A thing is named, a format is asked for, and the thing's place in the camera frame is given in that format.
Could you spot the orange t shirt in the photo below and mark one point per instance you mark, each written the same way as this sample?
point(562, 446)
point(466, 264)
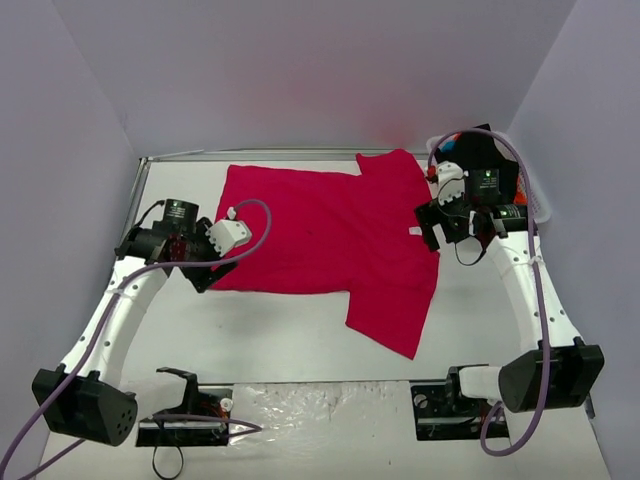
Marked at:
point(520, 197)

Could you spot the white plastic basket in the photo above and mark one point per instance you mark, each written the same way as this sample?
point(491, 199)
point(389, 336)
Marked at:
point(539, 202)

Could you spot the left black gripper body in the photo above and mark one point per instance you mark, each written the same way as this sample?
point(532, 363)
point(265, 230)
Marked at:
point(211, 270)

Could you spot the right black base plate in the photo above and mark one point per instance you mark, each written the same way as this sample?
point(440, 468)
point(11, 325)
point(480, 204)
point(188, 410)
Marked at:
point(440, 417)

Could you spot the blue t shirt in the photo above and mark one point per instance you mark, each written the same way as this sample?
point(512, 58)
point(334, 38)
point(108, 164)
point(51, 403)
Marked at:
point(448, 146)

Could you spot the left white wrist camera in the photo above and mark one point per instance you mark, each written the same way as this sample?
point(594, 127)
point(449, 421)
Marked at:
point(228, 233)

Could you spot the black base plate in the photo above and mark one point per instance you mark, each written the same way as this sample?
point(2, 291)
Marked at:
point(195, 426)
point(440, 417)

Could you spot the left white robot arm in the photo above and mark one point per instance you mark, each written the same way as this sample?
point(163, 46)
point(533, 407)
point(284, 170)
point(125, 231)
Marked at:
point(84, 396)

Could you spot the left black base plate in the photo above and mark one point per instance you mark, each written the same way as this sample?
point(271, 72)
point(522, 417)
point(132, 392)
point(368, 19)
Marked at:
point(195, 426)

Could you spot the red t shirt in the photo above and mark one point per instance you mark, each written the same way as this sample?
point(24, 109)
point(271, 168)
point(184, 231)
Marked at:
point(389, 297)

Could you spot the black t shirt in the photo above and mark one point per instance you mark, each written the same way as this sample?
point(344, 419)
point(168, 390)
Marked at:
point(480, 150)

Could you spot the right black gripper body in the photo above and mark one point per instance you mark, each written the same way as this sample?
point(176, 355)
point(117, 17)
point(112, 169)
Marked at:
point(430, 225)

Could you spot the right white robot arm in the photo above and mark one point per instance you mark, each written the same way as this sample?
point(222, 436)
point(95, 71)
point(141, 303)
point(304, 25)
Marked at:
point(554, 358)

